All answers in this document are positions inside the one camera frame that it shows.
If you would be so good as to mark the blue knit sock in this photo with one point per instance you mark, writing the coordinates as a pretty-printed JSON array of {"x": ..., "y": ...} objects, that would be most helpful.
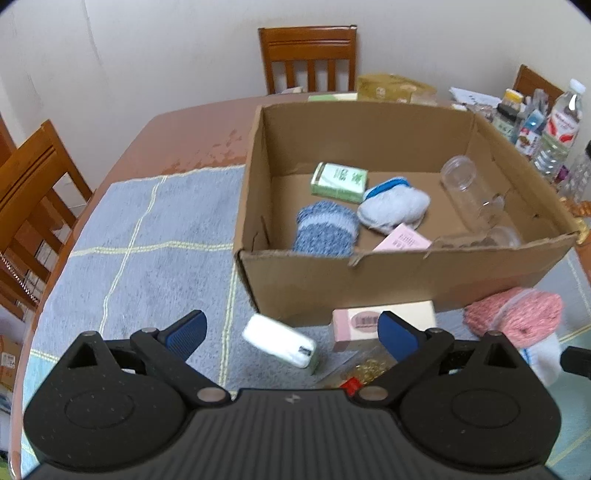
[{"x": 325, "y": 228}]

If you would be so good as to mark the wooden chair with slatted back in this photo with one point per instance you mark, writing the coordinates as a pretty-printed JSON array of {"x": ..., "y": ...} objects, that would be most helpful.
[
  {"x": 535, "y": 83},
  {"x": 307, "y": 50}
]

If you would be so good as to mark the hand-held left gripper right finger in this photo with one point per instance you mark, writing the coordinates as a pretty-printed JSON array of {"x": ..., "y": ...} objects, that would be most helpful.
[{"x": 398, "y": 336}]

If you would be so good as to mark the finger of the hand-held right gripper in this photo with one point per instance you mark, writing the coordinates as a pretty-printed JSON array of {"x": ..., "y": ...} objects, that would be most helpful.
[{"x": 576, "y": 360}]

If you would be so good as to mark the yellow green tissue box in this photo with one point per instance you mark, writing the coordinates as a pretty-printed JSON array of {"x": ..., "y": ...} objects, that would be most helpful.
[{"x": 392, "y": 87}]

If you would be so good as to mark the cardboard box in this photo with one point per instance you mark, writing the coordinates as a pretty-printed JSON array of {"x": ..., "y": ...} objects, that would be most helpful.
[
  {"x": 323, "y": 286},
  {"x": 9, "y": 364}
]

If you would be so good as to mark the white papers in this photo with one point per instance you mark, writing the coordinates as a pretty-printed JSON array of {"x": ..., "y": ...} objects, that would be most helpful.
[{"x": 473, "y": 97}]

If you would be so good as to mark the blue checked towel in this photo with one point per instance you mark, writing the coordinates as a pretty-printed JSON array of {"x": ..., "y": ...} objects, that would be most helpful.
[{"x": 161, "y": 254}]

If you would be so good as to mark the clear jar with brown blocks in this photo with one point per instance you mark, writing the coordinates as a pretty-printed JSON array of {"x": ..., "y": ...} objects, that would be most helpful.
[{"x": 503, "y": 237}]

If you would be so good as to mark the green white tissue pack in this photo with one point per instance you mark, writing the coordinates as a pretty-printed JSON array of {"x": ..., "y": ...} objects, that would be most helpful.
[{"x": 339, "y": 182}]

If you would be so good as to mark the water bottle with red label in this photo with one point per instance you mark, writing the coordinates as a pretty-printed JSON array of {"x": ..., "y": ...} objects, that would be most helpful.
[{"x": 561, "y": 129}]

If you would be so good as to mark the white sock with blue band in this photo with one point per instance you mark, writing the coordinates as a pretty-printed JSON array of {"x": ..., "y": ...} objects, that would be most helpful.
[
  {"x": 392, "y": 205},
  {"x": 542, "y": 357}
]

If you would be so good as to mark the pink knit sock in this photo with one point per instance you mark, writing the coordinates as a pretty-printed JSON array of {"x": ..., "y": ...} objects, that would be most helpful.
[{"x": 512, "y": 314}]

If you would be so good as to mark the cardboard box on floor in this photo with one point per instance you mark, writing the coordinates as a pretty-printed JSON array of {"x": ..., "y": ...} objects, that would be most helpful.
[{"x": 9, "y": 364}]

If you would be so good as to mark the tall white green carton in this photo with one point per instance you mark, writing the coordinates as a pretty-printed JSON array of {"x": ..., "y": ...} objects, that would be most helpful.
[{"x": 277, "y": 341}]

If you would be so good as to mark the clear plastic cup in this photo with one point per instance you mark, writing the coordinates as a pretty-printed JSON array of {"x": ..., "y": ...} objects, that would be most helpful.
[{"x": 468, "y": 187}]

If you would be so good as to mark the pink cream carton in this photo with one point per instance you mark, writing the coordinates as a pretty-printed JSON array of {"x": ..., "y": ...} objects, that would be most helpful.
[{"x": 360, "y": 323}]

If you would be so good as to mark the green booklet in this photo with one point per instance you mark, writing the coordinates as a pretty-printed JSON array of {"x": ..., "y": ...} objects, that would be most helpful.
[{"x": 332, "y": 97}]

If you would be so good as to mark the capsule bottle with silver cap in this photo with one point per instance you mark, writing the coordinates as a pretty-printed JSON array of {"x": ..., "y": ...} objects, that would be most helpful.
[{"x": 369, "y": 368}]

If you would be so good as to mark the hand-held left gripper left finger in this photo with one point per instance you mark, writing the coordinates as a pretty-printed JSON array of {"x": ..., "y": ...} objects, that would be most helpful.
[{"x": 187, "y": 332}]

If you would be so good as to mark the plastic jar with black lid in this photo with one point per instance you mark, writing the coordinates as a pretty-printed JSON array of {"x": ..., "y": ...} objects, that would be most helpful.
[{"x": 579, "y": 175}]

